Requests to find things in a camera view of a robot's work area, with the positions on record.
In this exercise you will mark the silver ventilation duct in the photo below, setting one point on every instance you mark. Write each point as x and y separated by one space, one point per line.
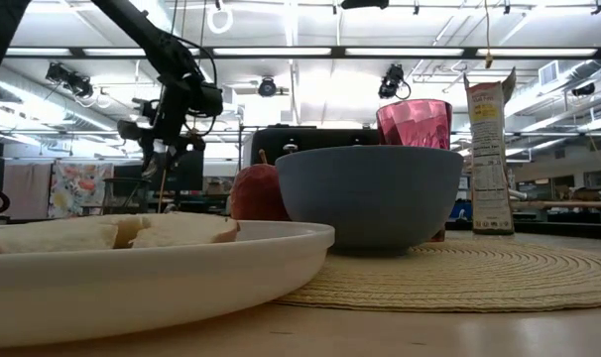
538 104

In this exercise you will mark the black four-slot toaster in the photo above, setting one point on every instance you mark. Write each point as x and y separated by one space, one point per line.
330 139

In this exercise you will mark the pink panel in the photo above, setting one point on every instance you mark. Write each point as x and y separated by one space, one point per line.
28 191

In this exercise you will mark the white LED light strip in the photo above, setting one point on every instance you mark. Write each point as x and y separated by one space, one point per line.
271 51
404 51
37 51
536 51
112 51

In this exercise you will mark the yellow cereal box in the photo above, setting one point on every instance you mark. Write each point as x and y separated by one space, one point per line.
489 163

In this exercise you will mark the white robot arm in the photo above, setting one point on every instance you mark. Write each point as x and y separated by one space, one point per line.
518 194

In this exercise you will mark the wooden bench top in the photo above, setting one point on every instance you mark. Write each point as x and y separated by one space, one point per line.
563 204

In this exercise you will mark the blue bowl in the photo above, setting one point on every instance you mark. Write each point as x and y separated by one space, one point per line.
370 198

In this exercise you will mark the black aluminium table frame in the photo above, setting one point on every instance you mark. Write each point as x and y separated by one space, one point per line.
568 229

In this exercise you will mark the black overhead frame beam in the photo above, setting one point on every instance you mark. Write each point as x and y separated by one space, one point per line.
280 57

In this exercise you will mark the blue storage bin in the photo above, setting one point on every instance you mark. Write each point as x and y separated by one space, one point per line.
461 212

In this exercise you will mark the red apple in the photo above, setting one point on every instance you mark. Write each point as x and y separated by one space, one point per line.
256 193

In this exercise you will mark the floral printed cloth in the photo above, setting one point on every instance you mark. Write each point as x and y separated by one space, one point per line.
77 188

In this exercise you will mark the black monitor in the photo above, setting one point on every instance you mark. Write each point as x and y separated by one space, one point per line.
127 172
186 173

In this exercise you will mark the red faceted plastic tumbler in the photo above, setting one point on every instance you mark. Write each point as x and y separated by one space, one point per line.
414 124

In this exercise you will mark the white bread slice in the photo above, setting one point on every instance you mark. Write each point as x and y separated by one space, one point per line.
181 230

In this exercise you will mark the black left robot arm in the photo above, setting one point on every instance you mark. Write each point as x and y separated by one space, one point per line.
147 37

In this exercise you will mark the round woven tan placemat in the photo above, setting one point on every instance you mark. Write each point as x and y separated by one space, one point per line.
454 277

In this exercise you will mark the white round plate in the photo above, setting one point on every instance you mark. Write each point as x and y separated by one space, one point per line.
132 287

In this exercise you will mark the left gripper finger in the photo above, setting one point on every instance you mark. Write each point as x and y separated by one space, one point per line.
194 143
132 131

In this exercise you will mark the black ceiling camera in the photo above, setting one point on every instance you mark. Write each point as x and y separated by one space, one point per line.
267 87
392 82
583 89
70 79

